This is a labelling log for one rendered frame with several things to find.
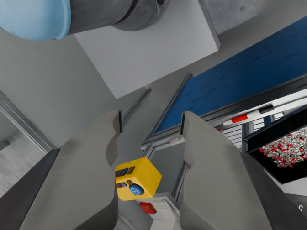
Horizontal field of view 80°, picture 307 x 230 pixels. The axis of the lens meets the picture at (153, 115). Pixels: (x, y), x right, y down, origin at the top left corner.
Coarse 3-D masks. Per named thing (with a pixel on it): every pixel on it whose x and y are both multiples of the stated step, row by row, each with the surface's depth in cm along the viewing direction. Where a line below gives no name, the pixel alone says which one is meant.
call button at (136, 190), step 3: (132, 186) 58; (135, 186) 58; (132, 189) 58; (135, 189) 58; (138, 189) 57; (141, 189) 58; (132, 192) 59; (135, 192) 59; (138, 192) 58; (141, 192) 58
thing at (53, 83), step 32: (0, 32) 89; (0, 64) 84; (32, 64) 95; (64, 64) 109; (32, 96) 90; (64, 96) 102; (96, 96) 118; (128, 96) 141; (64, 128) 96; (128, 128) 129; (128, 160) 119; (160, 160) 142; (160, 192) 130
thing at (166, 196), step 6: (168, 192) 96; (150, 198) 101; (156, 198) 98; (162, 198) 96; (168, 198) 94; (174, 204) 96; (156, 210) 105; (174, 210) 98; (156, 216) 109; (162, 216) 107
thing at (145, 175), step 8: (136, 160) 65; (144, 160) 61; (120, 168) 67; (136, 168) 59; (144, 168) 60; (152, 168) 63; (120, 176) 62; (128, 176) 58; (136, 176) 56; (144, 176) 59; (152, 176) 61; (160, 176) 64; (136, 184) 57; (144, 184) 58; (152, 184) 60; (120, 192) 65; (128, 192) 62; (144, 192) 58; (152, 192) 59
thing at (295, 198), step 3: (288, 195) 48; (291, 195) 48; (294, 195) 47; (297, 195) 47; (300, 195) 47; (303, 195) 47; (291, 198) 48; (294, 198) 47; (297, 198) 47; (300, 198) 47; (303, 198) 47; (306, 198) 47; (294, 201) 47; (297, 201) 47; (300, 201) 47; (303, 201) 47; (306, 201) 47; (306, 204) 47; (306, 207) 47; (306, 210) 47; (306, 213) 47; (306, 216) 47
